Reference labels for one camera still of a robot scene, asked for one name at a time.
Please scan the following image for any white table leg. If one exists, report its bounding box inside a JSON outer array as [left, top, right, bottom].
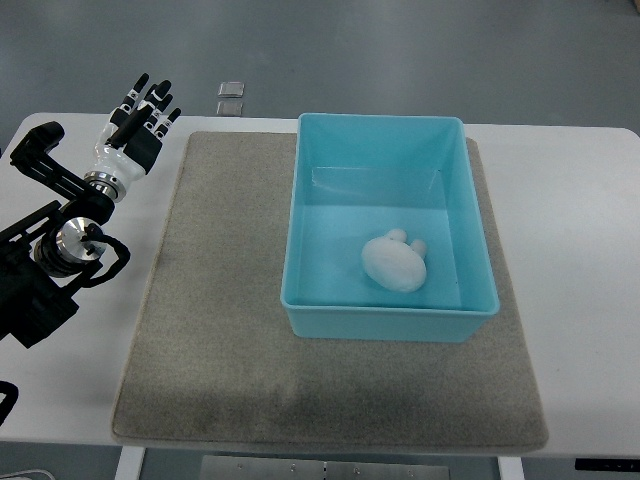
[[114, 446, 146, 480], [497, 456, 525, 480]]

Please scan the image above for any grey felt mat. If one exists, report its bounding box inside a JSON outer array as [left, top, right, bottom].
[[112, 131, 548, 455]]

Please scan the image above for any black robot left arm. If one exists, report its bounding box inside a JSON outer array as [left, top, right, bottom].
[[1, 121, 131, 348]]

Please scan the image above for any black cable loop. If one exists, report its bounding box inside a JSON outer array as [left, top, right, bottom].
[[0, 380, 20, 426]]

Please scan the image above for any upper floor socket plate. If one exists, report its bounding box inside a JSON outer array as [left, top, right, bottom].
[[218, 81, 245, 98]]

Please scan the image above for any white bunny toy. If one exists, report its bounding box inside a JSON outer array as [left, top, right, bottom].
[[361, 228, 428, 293]]

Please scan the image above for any lower floor socket plate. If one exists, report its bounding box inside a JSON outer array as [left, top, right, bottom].
[[216, 100, 244, 117]]

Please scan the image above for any white cable on floor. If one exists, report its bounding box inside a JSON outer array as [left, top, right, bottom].
[[0, 468, 54, 480]]

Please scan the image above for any floor socket plate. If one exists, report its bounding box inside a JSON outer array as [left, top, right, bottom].
[[218, 81, 245, 98], [216, 100, 244, 117]]

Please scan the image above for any blue plastic box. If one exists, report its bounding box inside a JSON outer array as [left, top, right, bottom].
[[281, 113, 500, 343]]

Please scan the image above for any metal table base plate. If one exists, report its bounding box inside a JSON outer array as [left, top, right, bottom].
[[199, 455, 451, 480]]

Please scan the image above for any black white robotic hand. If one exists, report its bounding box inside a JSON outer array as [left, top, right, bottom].
[[84, 73, 181, 200]]

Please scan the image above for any black table control panel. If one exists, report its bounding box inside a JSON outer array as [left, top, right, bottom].
[[574, 458, 640, 473]]

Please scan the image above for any white left table leg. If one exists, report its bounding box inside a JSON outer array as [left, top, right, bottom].
[[114, 446, 146, 480]]

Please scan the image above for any white right table leg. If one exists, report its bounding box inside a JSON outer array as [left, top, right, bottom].
[[497, 456, 525, 480]]

